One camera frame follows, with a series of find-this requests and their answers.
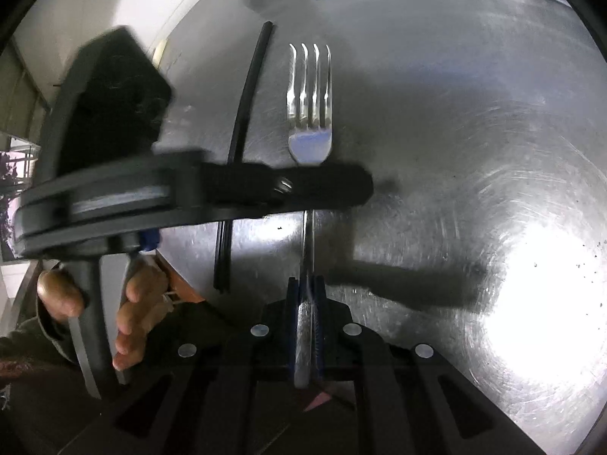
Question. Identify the person's left forearm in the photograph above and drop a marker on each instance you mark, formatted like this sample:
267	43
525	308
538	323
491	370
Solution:
28	346

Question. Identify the person's left hand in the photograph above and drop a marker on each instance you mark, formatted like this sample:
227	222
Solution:
142	303

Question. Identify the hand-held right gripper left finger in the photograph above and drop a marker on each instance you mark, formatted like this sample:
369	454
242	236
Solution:
292	322

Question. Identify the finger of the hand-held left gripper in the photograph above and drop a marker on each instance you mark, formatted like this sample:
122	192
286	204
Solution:
322	187

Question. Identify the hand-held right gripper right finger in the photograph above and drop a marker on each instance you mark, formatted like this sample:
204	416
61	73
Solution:
319	322

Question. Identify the black chopstick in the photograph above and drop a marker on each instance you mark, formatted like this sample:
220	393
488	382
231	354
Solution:
228	265
218	265

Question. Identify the silver metal fork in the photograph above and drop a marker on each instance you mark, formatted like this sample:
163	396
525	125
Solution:
310	144

